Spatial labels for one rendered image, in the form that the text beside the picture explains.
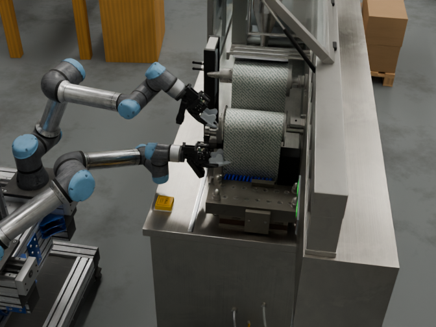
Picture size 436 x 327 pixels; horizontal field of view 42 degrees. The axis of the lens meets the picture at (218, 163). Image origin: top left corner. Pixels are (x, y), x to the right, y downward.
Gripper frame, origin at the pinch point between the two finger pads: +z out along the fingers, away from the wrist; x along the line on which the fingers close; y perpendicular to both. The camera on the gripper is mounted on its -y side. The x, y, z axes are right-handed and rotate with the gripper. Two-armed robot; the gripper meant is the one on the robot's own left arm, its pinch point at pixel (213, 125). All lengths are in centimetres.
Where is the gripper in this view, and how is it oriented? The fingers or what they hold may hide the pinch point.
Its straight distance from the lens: 234.9
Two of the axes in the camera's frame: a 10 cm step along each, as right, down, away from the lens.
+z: 7.5, 5.9, 3.1
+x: 1.4, -6.0, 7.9
